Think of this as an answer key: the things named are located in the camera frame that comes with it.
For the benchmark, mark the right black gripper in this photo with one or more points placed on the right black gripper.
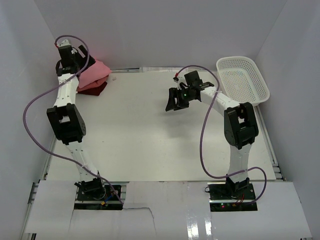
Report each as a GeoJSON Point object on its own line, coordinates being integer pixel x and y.
{"type": "Point", "coordinates": [174, 93]}

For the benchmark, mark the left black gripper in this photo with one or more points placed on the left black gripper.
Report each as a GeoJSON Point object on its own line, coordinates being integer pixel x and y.
{"type": "Point", "coordinates": [85, 65]}

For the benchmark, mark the pink t-shirt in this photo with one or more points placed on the pink t-shirt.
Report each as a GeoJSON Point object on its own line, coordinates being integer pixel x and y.
{"type": "Point", "coordinates": [93, 73]}

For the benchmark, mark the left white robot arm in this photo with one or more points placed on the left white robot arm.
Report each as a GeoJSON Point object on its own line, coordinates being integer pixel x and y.
{"type": "Point", "coordinates": [64, 117]}

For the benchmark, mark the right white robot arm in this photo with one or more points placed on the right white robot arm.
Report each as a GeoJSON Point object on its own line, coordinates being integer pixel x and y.
{"type": "Point", "coordinates": [240, 128]}

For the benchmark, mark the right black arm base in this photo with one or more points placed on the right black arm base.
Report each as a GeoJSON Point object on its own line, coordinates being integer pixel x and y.
{"type": "Point", "coordinates": [222, 199]}

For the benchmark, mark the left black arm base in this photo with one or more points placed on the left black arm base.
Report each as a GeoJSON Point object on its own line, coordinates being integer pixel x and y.
{"type": "Point", "coordinates": [99, 196]}

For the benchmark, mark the coral folded t-shirt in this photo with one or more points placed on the coral folded t-shirt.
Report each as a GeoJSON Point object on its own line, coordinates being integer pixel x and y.
{"type": "Point", "coordinates": [92, 85]}

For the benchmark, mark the dark red folded t-shirt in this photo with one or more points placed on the dark red folded t-shirt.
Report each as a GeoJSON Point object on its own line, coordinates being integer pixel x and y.
{"type": "Point", "coordinates": [96, 91]}

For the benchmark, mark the white plastic basket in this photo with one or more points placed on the white plastic basket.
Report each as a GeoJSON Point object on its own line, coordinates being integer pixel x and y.
{"type": "Point", "coordinates": [241, 80]}

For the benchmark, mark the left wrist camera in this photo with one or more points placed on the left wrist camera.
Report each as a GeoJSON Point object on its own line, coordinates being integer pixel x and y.
{"type": "Point", "coordinates": [66, 52]}

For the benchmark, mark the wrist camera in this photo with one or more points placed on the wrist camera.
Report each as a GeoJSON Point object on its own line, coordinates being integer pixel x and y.
{"type": "Point", "coordinates": [191, 79]}
{"type": "Point", "coordinates": [66, 52]}

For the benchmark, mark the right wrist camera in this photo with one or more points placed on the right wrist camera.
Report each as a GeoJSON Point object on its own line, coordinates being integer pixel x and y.
{"type": "Point", "coordinates": [191, 79]}

